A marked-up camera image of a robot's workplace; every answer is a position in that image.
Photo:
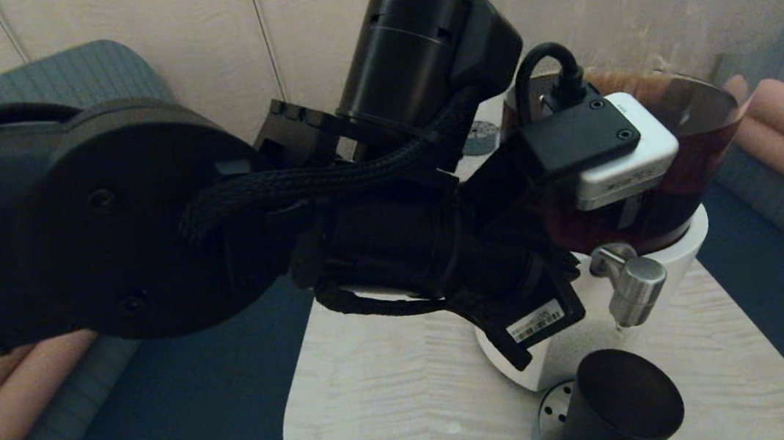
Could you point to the large metal dispenser tap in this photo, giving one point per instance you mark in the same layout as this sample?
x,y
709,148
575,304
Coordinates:
x,y
636,292

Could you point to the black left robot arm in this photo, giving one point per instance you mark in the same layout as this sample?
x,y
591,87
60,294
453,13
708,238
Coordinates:
x,y
104,223

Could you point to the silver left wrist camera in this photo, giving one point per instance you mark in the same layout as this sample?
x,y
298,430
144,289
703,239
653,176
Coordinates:
x,y
613,150

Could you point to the large round perforated drip tray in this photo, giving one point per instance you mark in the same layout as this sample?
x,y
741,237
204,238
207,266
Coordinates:
x,y
551,419

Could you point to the black cup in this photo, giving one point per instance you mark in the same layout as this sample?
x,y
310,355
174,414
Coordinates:
x,y
620,408

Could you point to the large tea dispenser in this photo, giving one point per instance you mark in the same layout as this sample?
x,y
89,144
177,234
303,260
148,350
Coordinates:
x,y
570,358

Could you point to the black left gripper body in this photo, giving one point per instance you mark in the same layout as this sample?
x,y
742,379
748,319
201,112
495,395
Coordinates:
x,y
518,294

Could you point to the small round drip tray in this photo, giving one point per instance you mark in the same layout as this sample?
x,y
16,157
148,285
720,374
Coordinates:
x,y
480,140

